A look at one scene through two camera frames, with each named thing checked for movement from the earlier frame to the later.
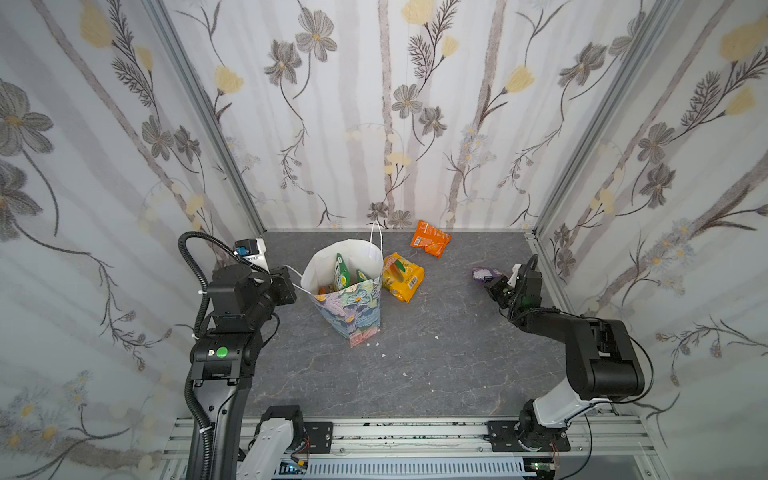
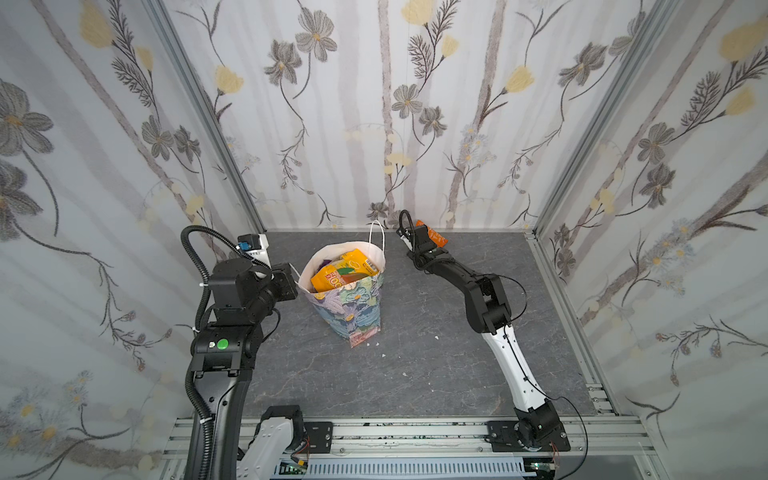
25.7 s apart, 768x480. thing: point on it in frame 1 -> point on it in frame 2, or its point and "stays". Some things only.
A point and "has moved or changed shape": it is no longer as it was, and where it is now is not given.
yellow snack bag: x=401 y=277 -> x=351 y=265
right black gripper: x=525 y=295 -> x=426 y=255
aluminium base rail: x=615 y=448 stays
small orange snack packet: x=430 y=238 stays
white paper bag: x=355 y=314 stays
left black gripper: x=279 y=279 stays
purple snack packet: x=479 y=274 has moved or changed shape
